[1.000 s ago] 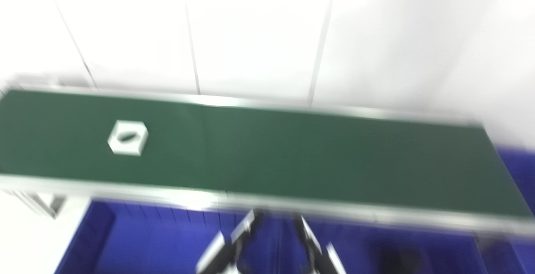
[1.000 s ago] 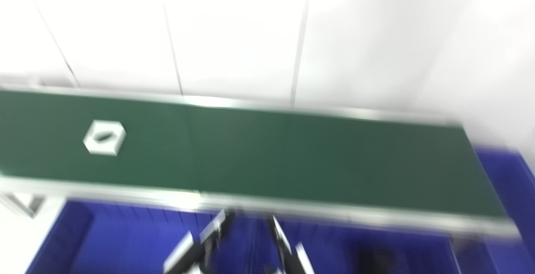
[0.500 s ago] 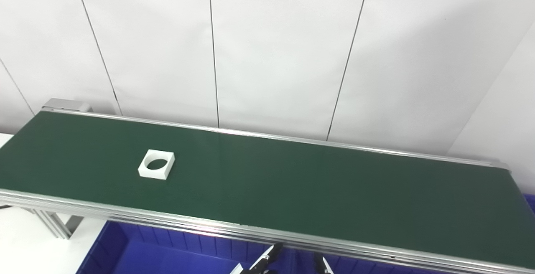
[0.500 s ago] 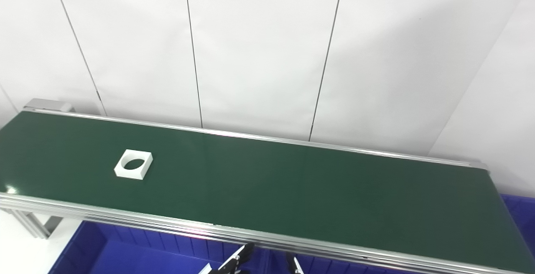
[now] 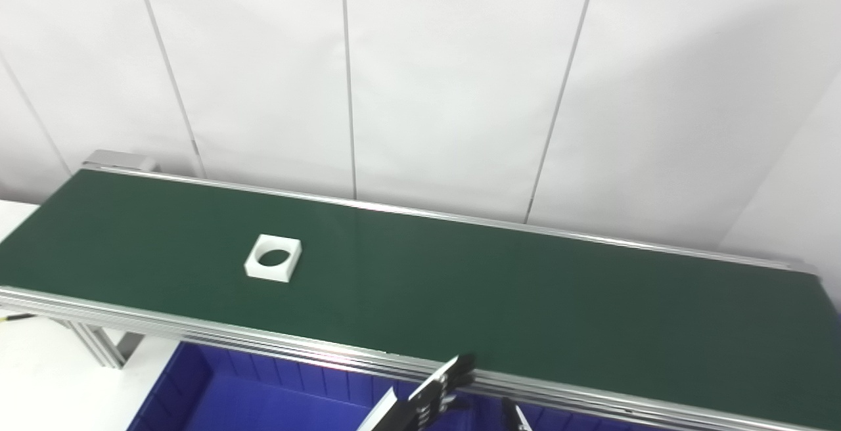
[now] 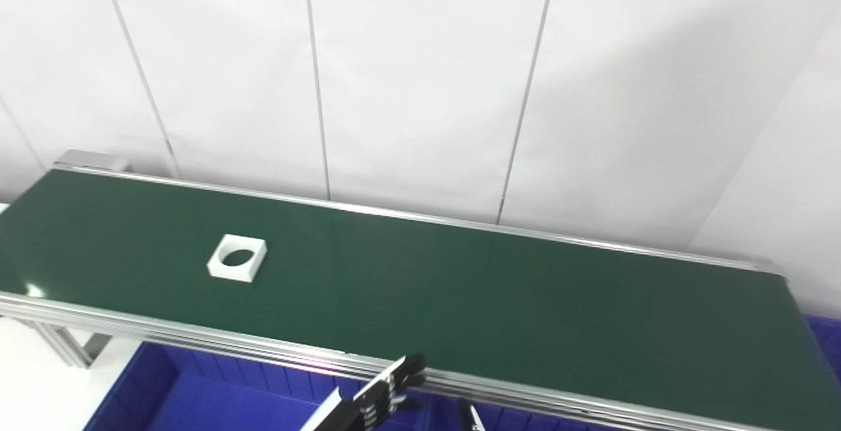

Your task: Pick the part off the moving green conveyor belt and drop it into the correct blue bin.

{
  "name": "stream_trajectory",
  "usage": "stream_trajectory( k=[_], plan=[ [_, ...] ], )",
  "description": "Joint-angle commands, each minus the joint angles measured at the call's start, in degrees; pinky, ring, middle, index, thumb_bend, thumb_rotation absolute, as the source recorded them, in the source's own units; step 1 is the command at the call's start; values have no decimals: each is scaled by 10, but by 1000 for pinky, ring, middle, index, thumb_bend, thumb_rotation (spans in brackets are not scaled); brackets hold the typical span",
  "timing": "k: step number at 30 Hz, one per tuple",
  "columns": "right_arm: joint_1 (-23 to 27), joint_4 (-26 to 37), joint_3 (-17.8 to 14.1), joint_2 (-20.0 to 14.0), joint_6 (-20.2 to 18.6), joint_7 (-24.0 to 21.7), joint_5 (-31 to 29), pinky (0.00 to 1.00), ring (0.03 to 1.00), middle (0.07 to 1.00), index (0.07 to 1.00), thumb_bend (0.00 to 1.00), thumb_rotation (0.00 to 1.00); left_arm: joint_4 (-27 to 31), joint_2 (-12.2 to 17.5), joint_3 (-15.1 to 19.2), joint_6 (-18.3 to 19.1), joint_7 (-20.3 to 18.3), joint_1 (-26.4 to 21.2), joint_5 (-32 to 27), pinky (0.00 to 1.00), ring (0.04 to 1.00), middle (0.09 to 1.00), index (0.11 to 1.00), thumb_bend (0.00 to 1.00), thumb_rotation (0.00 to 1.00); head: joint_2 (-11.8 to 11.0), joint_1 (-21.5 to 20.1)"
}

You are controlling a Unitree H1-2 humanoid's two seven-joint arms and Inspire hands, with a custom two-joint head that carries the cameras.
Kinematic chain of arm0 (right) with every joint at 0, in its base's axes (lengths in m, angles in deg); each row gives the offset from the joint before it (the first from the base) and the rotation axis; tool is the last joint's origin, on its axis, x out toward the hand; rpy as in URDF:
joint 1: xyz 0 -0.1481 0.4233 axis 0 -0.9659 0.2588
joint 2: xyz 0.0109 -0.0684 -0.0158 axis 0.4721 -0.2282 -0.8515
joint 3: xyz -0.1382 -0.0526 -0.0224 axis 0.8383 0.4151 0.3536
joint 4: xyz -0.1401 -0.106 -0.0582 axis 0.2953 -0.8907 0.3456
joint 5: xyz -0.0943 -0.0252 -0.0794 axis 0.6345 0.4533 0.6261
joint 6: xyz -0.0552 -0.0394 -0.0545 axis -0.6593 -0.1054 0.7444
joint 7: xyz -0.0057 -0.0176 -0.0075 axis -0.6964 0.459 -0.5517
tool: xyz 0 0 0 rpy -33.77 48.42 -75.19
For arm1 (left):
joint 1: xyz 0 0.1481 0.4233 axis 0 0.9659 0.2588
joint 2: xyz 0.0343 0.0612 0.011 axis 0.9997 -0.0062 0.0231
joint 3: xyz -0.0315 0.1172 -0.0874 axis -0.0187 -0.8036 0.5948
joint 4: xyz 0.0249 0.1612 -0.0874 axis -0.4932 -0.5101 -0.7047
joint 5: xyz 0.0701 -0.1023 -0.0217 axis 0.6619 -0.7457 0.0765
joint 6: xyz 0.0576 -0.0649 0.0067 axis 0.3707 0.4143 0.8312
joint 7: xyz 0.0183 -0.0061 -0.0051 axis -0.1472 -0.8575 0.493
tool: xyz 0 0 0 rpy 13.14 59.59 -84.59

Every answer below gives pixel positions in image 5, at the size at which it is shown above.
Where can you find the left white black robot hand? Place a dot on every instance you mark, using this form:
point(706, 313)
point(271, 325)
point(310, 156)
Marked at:
point(420, 405)

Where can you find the grey conveyor end housing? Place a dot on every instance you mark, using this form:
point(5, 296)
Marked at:
point(118, 158)

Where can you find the green conveyor belt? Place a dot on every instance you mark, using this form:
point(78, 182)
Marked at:
point(197, 332)
point(460, 286)

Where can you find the aluminium conveyor support leg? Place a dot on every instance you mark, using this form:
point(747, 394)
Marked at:
point(98, 345)

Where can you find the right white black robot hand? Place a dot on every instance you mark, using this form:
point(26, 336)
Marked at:
point(514, 418)

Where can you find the blue bin holding black part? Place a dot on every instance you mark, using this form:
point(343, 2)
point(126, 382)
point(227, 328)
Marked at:
point(486, 418)

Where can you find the empty blue plastic bin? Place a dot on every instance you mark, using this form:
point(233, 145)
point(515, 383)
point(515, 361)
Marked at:
point(263, 398)

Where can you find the white square part with hole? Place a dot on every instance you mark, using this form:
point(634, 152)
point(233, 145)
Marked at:
point(253, 267)

